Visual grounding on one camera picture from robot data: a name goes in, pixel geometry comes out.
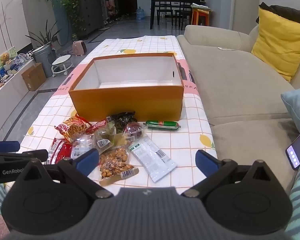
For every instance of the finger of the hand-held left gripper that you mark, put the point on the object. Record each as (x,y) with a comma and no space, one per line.
(27,155)
(7,146)

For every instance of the pink heater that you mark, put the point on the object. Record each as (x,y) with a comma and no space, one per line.
(79,48)

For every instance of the smartphone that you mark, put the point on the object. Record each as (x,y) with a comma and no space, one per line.
(298,147)

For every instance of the brown cardboard box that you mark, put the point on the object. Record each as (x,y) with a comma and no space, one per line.
(35,76)

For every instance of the orange cardboard box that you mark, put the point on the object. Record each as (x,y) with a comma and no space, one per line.
(125,102)

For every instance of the stack of cloths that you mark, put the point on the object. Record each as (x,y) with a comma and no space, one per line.
(201,7)

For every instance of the dining table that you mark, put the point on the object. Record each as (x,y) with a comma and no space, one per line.
(165,1)

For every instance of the beige sofa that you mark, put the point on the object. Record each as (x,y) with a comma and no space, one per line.
(235,80)

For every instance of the dark brown cushion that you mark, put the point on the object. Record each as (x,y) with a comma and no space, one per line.
(285,11)

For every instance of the black yellow print snack packet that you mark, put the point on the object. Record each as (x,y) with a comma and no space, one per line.
(122,121)

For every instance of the orange stool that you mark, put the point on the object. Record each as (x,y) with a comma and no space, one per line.
(195,17)

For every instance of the small red snack packet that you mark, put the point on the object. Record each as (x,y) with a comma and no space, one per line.
(97,126)

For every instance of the long leaf potted plant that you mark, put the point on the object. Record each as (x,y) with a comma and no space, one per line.
(46,36)

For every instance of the red stick snack packet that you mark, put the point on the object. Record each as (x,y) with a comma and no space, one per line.
(73,128)

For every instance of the green sausage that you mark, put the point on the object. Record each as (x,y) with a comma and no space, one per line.
(162,125)

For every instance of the dark dining chair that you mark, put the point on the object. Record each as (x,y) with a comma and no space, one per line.
(183,7)
(165,11)

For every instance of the blue water jug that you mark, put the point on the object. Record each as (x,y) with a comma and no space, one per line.
(140,13)

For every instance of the yellow pillow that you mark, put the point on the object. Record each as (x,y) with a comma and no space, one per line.
(277,42)

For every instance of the trailing vine plant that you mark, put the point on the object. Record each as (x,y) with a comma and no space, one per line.
(73,7)

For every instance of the light blue pillow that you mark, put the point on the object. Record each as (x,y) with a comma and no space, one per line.
(298,105)

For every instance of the purple snack packet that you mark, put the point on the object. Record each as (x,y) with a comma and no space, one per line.
(134,131)

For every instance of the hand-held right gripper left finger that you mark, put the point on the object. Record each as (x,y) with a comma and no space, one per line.
(87,161)

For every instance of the bear photo card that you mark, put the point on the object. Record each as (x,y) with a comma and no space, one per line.
(6,60)

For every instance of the group of small figurines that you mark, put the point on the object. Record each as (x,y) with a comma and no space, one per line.
(25,57)

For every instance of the white round rolling stool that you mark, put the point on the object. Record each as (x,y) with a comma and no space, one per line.
(62,61)

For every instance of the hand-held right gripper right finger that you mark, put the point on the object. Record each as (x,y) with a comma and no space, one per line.
(207,161)

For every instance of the dark grey cabinet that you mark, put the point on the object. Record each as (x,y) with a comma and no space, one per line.
(91,15)

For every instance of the clear packet of peanuts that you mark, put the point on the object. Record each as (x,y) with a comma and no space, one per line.
(113,162)

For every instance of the clear packet of white candies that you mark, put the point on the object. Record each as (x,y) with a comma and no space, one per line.
(83,145)

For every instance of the stuffed toys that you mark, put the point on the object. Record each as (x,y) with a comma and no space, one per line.
(112,7)

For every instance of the red and white snack packet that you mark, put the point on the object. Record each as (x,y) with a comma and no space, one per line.
(61,151)

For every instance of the white low cabinet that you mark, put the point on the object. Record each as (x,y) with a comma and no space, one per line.
(10,95)

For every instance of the metal bucket planter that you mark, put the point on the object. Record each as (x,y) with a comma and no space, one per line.
(43,60)

